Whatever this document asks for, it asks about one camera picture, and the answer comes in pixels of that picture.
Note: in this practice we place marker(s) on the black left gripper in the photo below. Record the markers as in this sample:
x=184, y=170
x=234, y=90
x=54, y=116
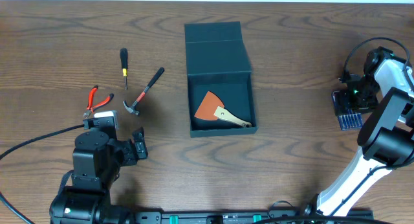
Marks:
x=138, y=146

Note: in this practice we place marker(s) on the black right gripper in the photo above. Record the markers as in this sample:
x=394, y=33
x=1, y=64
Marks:
x=345, y=101

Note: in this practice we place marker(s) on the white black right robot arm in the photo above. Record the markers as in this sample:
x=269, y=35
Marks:
x=385, y=140

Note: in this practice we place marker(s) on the dark green open box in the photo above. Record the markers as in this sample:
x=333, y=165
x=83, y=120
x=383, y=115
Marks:
x=217, y=62

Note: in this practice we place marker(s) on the black yellow screwdriver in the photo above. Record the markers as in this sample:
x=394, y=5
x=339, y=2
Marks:
x=124, y=64

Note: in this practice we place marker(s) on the blue precision screwdriver set case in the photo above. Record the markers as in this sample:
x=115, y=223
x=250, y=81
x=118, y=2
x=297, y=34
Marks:
x=348, y=120

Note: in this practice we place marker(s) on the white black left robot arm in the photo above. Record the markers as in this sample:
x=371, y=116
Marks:
x=84, y=194

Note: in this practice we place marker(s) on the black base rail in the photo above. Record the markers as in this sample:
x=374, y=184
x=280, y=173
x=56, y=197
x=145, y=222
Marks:
x=212, y=217

